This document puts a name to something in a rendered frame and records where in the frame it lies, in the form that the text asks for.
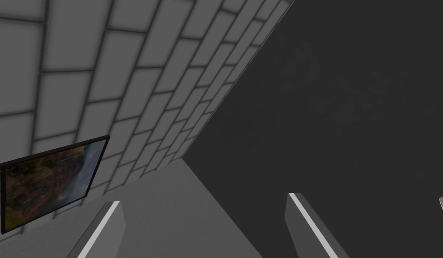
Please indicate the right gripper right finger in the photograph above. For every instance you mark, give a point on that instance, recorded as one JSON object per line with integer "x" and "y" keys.
{"x": 307, "y": 233}

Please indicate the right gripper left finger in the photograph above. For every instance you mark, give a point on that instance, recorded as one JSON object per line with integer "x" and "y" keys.
{"x": 101, "y": 234}

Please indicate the dark framed landscape picture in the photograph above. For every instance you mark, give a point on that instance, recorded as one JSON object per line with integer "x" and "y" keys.
{"x": 45, "y": 186}

